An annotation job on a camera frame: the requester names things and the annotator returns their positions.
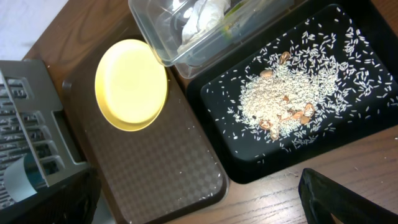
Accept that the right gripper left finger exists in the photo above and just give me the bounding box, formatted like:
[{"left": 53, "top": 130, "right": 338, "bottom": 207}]
[{"left": 1, "top": 168, "right": 101, "bottom": 223}]

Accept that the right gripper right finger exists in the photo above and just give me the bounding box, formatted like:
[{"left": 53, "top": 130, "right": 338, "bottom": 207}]
[{"left": 298, "top": 168, "right": 397, "bottom": 223}]

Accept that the rice and nutshell waste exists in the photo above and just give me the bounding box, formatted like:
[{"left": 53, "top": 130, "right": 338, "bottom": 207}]
[{"left": 200, "top": 4, "right": 397, "bottom": 164}]

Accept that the green snack wrapper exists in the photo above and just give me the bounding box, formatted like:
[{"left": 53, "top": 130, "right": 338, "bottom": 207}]
[{"left": 222, "top": 0, "right": 248, "bottom": 36}]

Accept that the white napkin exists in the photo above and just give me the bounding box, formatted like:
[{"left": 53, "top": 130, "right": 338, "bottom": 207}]
[{"left": 177, "top": 0, "right": 231, "bottom": 54}]

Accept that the light blue bowl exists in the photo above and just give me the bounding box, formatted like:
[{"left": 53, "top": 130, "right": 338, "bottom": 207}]
[{"left": 4, "top": 153, "right": 47, "bottom": 202}]

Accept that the grey dishwasher rack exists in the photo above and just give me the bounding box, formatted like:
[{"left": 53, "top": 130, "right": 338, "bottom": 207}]
[{"left": 0, "top": 59, "right": 91, "bottom": 211}]

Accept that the black waste tray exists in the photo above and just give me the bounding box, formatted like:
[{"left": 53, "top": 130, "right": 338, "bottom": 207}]
[{"left": 187, "top": 1, "right": 397, "bottom": 184}]

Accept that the dark brown serving tray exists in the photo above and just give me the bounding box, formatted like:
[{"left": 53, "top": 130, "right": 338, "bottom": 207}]
[{"left": 62, "top": 34, "right": 229, "bottom": 224}]

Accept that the yellow plate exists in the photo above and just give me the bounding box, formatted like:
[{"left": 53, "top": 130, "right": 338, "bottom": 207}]
[{"left": 95, "top": 39, "right": 168, "bottom": 132}]

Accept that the clear plastic bin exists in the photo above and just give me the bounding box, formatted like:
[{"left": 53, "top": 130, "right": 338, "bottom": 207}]
[{"left": 128, "top": 0, "right": 295, "bottom": 78}]

